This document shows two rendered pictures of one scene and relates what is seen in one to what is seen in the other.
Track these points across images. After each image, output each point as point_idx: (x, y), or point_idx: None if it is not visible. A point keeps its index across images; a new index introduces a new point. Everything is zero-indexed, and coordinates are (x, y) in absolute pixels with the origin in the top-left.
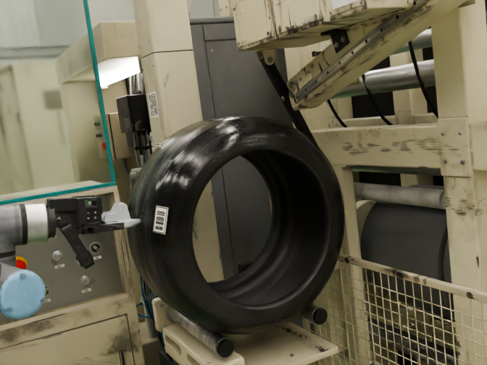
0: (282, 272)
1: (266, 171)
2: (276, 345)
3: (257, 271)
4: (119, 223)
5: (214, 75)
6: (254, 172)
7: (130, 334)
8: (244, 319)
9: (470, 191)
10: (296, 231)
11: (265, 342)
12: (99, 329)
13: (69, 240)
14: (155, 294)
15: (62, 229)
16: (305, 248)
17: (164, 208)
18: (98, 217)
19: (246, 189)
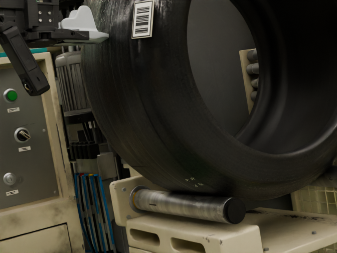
0: (279, 141)
1: (250, 9)
2: (286, 229)
3: (247, 141)
4: (82, 31)
5: None
6: (214, 47)
7: (72, 250)
8: (258, 170)
9: None
10: (293, 88)
11: (269, 228)
12: (32, 242)
13: (15, 49)
14: (123, 157)
15: (5, 32)
16: (309, 105)
17: (147, 2)
18: (53, 21)
19: (206, 68)
